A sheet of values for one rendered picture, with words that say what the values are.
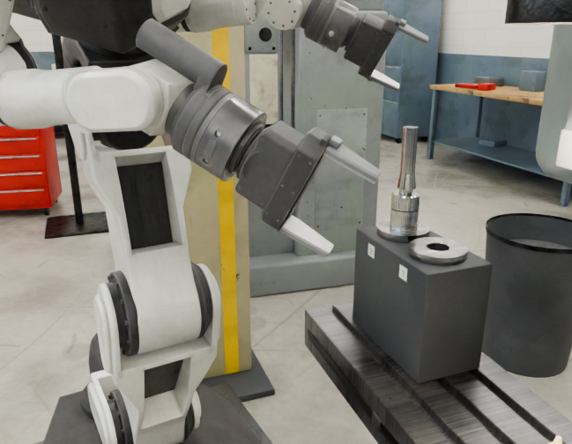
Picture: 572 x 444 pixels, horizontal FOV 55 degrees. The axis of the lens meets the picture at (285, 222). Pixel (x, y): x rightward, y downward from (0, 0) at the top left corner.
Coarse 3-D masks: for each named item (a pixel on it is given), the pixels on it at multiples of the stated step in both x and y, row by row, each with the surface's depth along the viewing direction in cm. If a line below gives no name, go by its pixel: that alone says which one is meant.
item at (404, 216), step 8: (392, 200) 93; (392, 208) 94; (400, 208) 92; (408, 208) 92; (416, 208) 92; (392, 216) 94; (400, 216) 93; (408, 216) 92; (416, 216) 93; (392, 224) 94; (400, 224) 93; (408, 224) 93; (416, 224) 94
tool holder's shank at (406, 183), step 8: (408, 128) 89; (416, 128) 89; (408, 136) 89; (416, 136) 90; (408, 144) 90; (416, 144) 90; (408, 152) 90; (408, 160) 90; (400, 168) 92; (408, 168) 91; (400, 176) 92; (408, 176) 91; (400, 184) 92; (408, 184) 92; (400, 192) 93; (408, 192) 92
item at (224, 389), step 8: (224, 384) 173; (224, 392) 169; (232, 392) 169; (232, 400) 166; (240, 408) 162; (248, 416) 159; (248, 424) 156; (256, 424) 156; (256, 432) 153; (264, 440) 149
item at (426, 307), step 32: (384, 224) 97; (384, 256) 91; (416, 256) 85; (448, 256) 83; (384, 288) 92; (416, 288) 83; (448, 288) 82; (480, 288) 84; (384, 320) 93; (416, 320) 84; (448, 320) 84; (480, 320) 86; (416, 352) 85; (448, 352) 86; (480, 352) 89
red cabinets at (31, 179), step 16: (0, 128) 430; (48, 128) 466; (0, 144) 434; (16, 144) 436; (32, 144) 438; (48, 144) 461; (0, 160) 437; (16, 160) 440; (32, 160) 442; (48, 160) 457; (0, 176) 441; (16, 176) 444; (32, 176) 446; (48, 176) 454; (0, 192) 444; (16, 192) 447; (32, 192) 450; (48, 192) 454; (0, 208) 450; (16, 208) 452; (32, 208) 455; (48, 208) 466
